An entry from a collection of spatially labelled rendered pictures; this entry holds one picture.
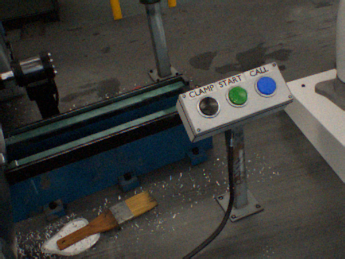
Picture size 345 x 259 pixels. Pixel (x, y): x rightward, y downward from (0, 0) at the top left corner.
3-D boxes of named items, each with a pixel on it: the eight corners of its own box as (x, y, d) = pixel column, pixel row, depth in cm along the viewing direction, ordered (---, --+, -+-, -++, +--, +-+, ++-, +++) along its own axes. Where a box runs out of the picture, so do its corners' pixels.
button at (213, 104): (202, 121, 67) (204, 117, 65) (194, 103, 67) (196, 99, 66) (219, 114, 67) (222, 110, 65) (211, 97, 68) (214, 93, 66)
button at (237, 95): (231, 110, 68) (234, 106, 66) (223, 93, 68) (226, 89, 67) (248, 104, 68) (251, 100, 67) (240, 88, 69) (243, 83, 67)
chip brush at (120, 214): (62, 257, 81) (60, 254, 81) (54, 239, 85) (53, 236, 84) (159, 205, 87) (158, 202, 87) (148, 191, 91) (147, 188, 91)
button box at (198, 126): (191, 144, 69) (196, 135, 64) (174, 104, 71) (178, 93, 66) (284, 110, 73) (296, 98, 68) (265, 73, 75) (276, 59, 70)
